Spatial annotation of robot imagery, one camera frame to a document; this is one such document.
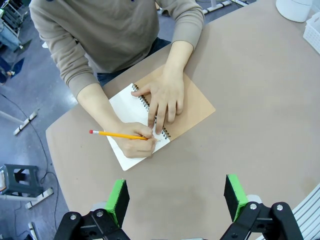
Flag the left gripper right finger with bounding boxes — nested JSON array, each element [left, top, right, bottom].
[[219, 174, 305, 240]]

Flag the person's left forearm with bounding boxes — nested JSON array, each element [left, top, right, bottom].
[[163, 39, 195, 75]]

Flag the white plastic basket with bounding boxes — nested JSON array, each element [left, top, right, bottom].
[[302, 11, 320, 55]]

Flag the thin black floor cable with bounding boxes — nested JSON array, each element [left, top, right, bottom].
[[0, 92, 61, 238]]

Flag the white cylindrical container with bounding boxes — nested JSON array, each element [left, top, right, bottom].
[[275, 0, 313, 23]]

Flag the spiral notebook with brown cover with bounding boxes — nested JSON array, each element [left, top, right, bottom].
[[106, 64, 216, 172]]

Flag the person's right forearm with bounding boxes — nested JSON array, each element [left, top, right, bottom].
[[76, 82, 126, 130]]

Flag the grey plastic step stool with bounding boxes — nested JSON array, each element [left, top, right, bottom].
[[0, 163, 45, 198]]

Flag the person's legs in dark jeans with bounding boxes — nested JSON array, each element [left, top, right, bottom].
[[96, 36, 172, 87]]

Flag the yellow pencil with pink eraser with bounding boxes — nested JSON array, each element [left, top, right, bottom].
[[89, 129, 149, 141]]

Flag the person's left hand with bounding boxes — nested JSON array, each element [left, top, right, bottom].
[[131, 68, 186, 136]]

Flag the white stand foot with tube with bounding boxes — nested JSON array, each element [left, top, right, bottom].
[[0, 109, 38, 136], [0, 187, 55, 210], [201, 0, 233, 16], [27, 221, 39, 240]]

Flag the person's torso in beige sweater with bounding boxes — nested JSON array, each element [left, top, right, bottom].
[[29, 0, 205, 100]]

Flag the person's right hand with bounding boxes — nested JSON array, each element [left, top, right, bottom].
[[113, 121, 158, 159]]

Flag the grey metal rack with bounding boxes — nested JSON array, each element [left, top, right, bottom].
[[0, 0, 33, 51]]

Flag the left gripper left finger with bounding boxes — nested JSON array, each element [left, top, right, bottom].
[[53, 178, 131, 240]]

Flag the grey aluminium frame rails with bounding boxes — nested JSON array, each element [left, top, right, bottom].
[[254, 183, 320, 240]]

